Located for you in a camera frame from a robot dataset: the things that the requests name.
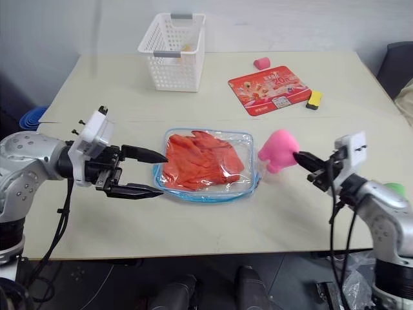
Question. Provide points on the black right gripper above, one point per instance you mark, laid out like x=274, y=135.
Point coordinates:
x=326, y=177

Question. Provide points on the dark chair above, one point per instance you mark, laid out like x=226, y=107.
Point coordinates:
x=397, y=64

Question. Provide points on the crumpled clear plastic wrap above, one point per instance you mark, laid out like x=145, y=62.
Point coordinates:
x=358, y=281

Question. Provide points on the clear plastic pouch blue zip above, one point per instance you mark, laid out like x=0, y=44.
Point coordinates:
x=245, y=151

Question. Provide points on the orange cloth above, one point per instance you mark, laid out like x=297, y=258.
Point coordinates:
x=197, y=161

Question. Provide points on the blue stacked bowls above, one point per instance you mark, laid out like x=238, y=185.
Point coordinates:
x=32, y=117

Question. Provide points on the white plastic lattice basket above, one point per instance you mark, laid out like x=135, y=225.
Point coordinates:
x=172, y=69

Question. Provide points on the yellow black eraser sponge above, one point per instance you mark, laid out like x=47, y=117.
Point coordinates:
x=314, y=99

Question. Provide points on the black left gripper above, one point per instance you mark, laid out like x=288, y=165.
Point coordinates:
x=108, y=161

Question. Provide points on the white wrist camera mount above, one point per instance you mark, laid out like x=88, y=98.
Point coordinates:
x=353, y=148
x=93, y=132

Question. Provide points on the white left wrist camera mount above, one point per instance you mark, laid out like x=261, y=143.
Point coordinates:
x=93, y=132

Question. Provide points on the dark rounded shape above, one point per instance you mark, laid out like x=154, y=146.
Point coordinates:
x=174, y=294
x=251, y=289

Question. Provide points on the pink plush toy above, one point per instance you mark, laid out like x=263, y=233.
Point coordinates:
x=279, y=150

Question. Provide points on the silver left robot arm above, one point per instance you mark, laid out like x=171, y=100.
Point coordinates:
x=29, y=155

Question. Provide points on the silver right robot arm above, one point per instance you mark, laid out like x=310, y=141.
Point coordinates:
x=384, y=206

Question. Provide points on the red snack packet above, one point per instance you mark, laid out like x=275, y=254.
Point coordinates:
x=267, y=88

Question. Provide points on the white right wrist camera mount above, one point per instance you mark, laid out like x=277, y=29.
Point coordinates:
x=353, y=148

